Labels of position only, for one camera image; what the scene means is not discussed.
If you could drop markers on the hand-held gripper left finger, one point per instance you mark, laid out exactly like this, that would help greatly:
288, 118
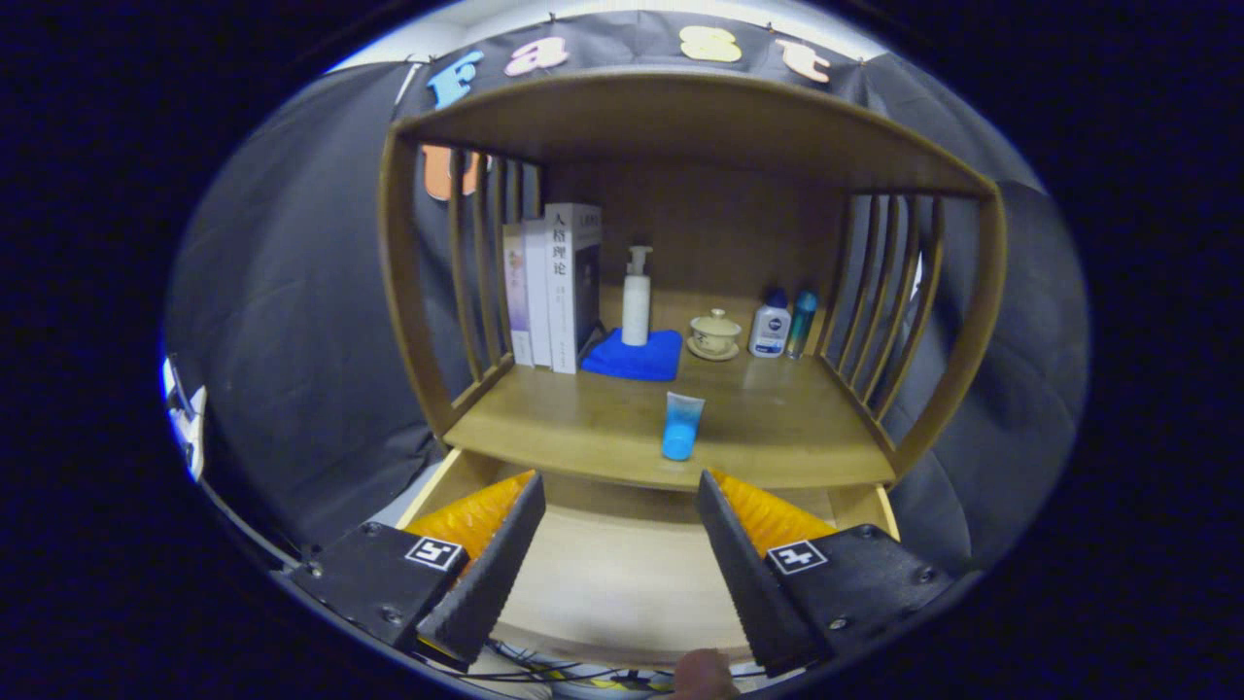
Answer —
491, 578

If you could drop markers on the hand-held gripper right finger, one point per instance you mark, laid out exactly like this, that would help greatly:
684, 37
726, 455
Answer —
748, 583

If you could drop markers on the wooden drawer with black knob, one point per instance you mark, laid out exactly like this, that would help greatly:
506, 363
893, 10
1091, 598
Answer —
622, 574

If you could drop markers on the blue and white tube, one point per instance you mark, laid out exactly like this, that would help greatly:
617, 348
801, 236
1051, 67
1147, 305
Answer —
682, 428

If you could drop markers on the wooden countertop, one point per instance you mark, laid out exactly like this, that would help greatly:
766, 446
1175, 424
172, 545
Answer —
777, 428

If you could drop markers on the brown wooden cabinet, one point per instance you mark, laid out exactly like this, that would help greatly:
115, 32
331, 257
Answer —
680, 122

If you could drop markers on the beige lidded tea cup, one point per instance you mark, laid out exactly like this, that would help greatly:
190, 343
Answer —
714, 335

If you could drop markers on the folded blue cloth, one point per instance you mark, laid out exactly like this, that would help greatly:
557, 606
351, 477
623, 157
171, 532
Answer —
632, 360

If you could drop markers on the white lotion bottle blue cap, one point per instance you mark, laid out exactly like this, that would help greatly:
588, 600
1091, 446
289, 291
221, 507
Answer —
769, 329

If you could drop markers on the slim teal bottle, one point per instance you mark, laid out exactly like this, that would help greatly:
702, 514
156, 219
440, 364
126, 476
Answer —
802, 326

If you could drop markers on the thin pink book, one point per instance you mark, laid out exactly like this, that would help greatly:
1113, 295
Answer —
517, 292

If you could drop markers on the thin white book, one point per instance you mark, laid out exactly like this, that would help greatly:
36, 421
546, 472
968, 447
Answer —
537, 292

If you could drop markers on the white pump bottle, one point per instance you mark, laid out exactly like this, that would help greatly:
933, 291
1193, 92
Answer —
636, 311

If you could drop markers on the thick white and black book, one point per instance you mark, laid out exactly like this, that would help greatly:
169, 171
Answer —
564, 292

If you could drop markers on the white side table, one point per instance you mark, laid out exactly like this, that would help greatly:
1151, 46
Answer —
191, 428

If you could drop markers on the black backdrop cloth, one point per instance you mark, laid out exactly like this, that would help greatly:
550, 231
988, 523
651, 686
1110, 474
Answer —
292, 292

